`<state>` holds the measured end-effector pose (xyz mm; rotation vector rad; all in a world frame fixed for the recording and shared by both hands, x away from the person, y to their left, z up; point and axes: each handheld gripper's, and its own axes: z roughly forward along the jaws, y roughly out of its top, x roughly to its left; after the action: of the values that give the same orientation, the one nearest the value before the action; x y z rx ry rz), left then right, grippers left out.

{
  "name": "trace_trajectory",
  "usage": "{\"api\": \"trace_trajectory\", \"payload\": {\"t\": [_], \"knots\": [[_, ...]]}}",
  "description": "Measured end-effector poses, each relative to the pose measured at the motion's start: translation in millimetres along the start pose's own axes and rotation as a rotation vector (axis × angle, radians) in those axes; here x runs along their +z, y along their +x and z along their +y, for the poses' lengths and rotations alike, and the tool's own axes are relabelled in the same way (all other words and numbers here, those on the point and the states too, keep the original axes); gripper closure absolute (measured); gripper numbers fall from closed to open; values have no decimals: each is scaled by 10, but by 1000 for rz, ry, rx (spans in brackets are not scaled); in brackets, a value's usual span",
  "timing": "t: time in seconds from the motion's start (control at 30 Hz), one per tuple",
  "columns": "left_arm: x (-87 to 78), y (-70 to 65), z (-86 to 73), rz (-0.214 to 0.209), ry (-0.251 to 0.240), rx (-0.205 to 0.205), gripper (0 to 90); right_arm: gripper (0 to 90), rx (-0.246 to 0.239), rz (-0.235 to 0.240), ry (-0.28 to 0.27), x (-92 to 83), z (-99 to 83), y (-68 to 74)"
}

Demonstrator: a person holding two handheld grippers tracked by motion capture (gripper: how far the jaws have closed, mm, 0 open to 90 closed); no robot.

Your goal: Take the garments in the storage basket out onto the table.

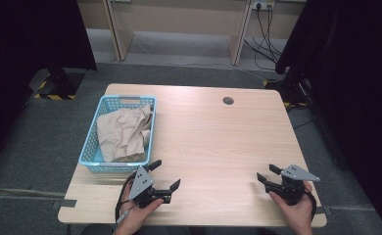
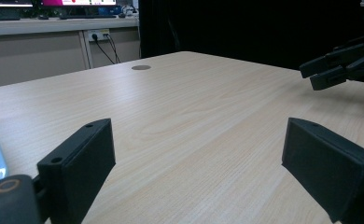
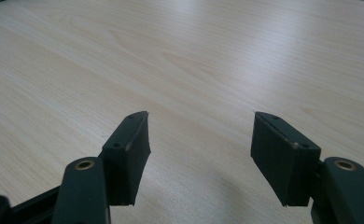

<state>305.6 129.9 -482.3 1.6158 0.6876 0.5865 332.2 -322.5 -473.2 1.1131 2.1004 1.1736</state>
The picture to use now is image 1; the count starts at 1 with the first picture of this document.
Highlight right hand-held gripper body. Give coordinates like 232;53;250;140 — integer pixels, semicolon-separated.
264;164;321;207

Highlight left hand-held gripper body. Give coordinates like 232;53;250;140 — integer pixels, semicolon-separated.
128;165;172;210

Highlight beige shirt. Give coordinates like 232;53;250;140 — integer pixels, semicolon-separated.
96;104;154;163

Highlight blue plastic basket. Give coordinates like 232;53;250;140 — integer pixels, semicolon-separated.
77;94;158;173

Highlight person's right hand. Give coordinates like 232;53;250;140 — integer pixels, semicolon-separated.
268;180;314;235

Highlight person's left hand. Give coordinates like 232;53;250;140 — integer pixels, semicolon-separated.
114;195;165;235

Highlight black stand base yellow tape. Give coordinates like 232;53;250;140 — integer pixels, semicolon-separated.
263;66;314;112

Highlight black curtain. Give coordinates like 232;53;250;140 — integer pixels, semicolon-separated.
274;0;382;235
0;0;98;174

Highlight black stand base striped tape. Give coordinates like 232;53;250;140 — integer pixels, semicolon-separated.
28;67;86;102

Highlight right hand-held gripper black cable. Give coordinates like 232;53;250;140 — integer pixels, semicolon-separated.
304;187;318;220

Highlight white floor cable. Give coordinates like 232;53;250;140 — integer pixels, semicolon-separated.
135;41;280;83

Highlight black power cables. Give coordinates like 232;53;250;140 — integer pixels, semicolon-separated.
243;4;283;71

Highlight beige wooden desk frame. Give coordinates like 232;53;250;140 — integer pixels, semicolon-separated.
101;0;258;67

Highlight white wall power socket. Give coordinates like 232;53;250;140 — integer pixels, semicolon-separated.
252;0;276;11

